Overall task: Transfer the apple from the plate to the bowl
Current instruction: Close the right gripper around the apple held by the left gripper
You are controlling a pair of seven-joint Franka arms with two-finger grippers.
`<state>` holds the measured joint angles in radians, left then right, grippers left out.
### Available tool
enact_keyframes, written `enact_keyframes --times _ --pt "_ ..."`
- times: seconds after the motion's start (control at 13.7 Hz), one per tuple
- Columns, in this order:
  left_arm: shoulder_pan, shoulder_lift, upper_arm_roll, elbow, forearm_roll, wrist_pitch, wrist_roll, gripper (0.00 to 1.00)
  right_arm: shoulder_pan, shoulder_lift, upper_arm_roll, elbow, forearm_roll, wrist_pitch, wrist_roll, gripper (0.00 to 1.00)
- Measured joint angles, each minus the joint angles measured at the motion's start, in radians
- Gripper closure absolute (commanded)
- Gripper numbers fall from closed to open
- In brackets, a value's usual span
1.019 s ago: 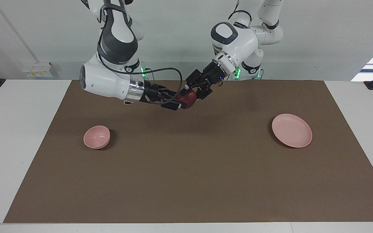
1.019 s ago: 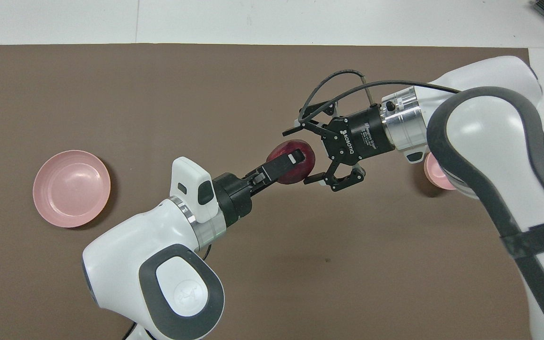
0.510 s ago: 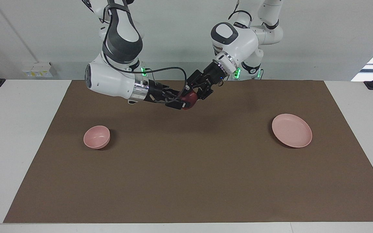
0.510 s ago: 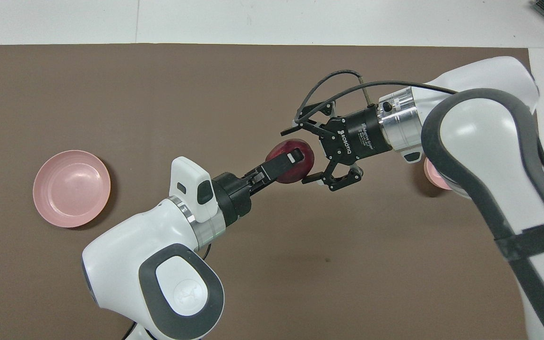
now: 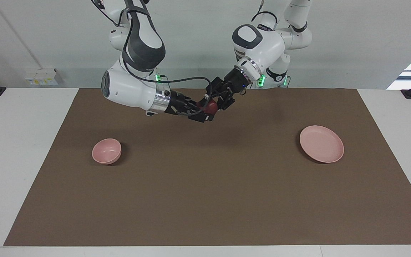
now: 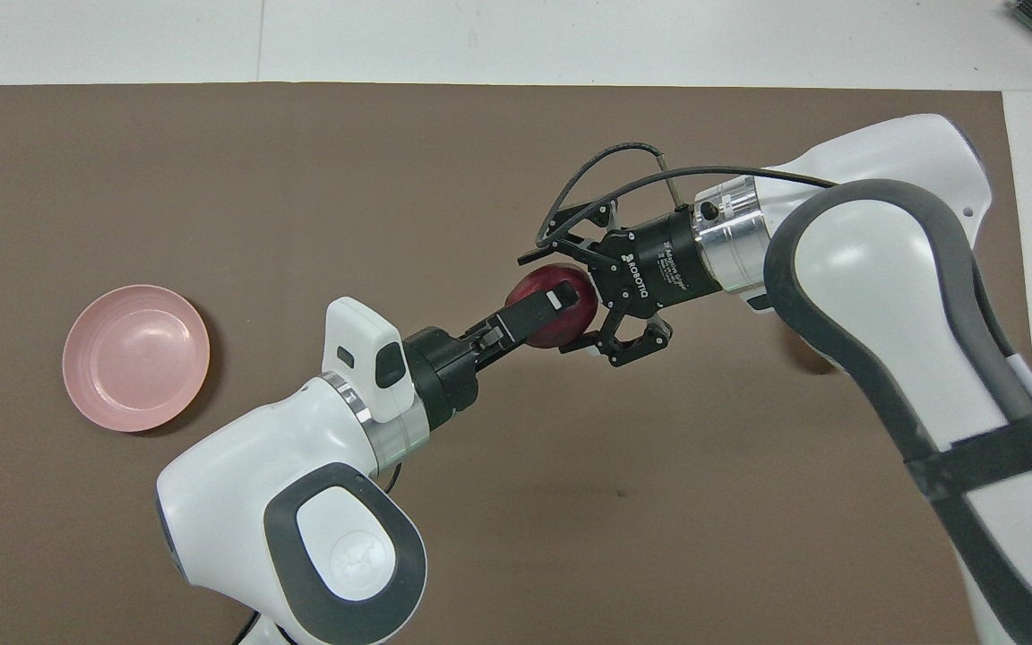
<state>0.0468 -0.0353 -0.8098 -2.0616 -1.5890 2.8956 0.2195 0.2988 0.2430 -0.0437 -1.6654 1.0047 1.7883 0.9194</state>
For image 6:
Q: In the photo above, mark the dark red apple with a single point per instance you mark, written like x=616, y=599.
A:
x=561, y=327

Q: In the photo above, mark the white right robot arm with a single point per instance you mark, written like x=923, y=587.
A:
x=874, y=269

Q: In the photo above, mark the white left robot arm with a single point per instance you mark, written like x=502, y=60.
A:
x=238, y=484

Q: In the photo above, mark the brown table mat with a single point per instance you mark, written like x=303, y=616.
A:
x=211, y=179

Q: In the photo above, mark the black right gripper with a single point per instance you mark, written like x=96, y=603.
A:
x=655, y=264

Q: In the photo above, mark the pink plate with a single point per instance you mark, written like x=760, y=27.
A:
x=135, y=358

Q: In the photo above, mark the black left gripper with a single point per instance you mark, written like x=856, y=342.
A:
x=444, y=376

